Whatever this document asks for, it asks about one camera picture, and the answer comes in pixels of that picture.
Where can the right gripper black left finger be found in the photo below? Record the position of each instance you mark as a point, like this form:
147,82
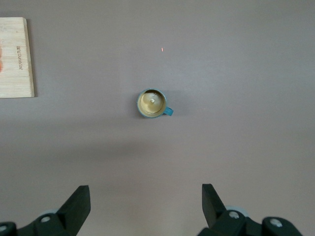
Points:
61,223

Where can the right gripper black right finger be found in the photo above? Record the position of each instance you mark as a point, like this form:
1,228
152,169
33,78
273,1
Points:
226,223

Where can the teal ribbed mug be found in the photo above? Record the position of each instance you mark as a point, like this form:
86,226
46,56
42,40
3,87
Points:
151,104

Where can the brown table cover mat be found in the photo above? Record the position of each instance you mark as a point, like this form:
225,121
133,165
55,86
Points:
221,98

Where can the orange slice toy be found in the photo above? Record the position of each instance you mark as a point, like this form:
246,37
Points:
1,66

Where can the wooden cutting board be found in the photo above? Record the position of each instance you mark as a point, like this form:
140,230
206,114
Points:
14,61

